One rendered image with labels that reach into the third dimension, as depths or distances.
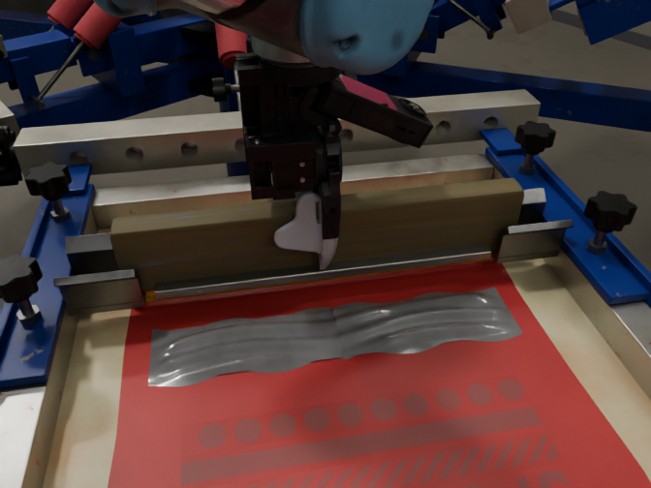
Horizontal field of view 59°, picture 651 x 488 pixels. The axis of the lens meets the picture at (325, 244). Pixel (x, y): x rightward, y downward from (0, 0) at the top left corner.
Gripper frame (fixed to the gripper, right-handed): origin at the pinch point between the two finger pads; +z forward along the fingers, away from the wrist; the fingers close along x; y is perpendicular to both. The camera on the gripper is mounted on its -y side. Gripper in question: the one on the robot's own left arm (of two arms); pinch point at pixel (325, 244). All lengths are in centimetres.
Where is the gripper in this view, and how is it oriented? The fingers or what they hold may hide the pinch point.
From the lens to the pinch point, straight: 59.5
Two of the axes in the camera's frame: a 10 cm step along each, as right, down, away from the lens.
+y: -9.8, 1.1, -1.4
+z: 0.0, 7.9, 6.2
